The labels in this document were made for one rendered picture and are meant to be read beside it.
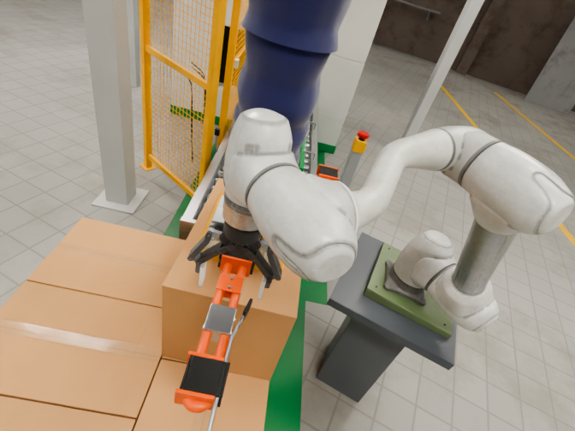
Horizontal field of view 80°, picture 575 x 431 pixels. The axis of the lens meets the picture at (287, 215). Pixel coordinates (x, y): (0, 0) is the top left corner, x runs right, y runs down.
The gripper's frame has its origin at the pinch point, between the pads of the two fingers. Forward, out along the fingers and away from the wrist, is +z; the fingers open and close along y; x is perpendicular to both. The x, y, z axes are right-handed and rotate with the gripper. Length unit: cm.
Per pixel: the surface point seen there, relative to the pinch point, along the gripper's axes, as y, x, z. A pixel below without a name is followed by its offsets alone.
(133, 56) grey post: 183, -357, 79
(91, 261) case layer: 63, -45, 60
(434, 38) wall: -378, -1106, 56
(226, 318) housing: -0.6, 4.5, 6.1
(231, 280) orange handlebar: 0.6, -6.5, 6.2
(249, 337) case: -8.2, -10.4, 35.8
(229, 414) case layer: -8, 3, 60
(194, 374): 2.5, 18.5, 5.3
